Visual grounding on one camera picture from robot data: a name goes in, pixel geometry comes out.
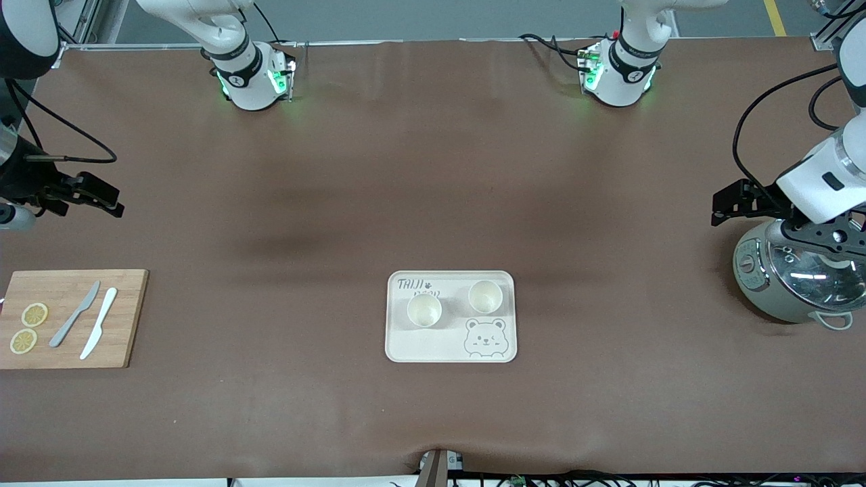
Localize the wooden cutting board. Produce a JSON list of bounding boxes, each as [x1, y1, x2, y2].
[[0, 269, 150, 370]]

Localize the white IKEA cup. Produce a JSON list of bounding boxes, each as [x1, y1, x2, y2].
[[468, 279, 503, 315], [407, 294, 443, 329]]

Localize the aluminium frame profile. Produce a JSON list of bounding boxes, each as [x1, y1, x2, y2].
[[51, 0, 102, 60], [811, 0, 866, 52]]

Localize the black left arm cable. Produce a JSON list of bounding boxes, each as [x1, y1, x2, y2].
[[733, 64, 866, 204]]

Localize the cream bear print tray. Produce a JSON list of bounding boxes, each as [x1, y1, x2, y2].
[[385, 271, 518, 363]]

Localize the grey pot with glass lid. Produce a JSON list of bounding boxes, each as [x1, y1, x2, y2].
[[733, 218, 866, 331]]

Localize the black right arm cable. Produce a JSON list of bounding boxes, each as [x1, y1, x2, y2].
[[5, 76, 118, 165]]

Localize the grey plastic knife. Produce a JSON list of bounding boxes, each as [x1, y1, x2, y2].
[[49, 281, 101, 348]]

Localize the glass pot lid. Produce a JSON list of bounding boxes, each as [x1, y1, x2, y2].
[[768, 230, 866, 310]]

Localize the metal table edge bracket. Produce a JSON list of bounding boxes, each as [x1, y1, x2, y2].
[[417, 448, 465, 487]]

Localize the black base power cables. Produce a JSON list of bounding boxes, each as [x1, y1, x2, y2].
[[519, 32, 599, 72]]

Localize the white plastic knife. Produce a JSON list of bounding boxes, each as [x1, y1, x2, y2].
[[80, 287, 118, 361]]

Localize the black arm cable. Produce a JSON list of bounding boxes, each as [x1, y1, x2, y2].
[[733, 64, 866, 204], [5, 76, 118, 165]]

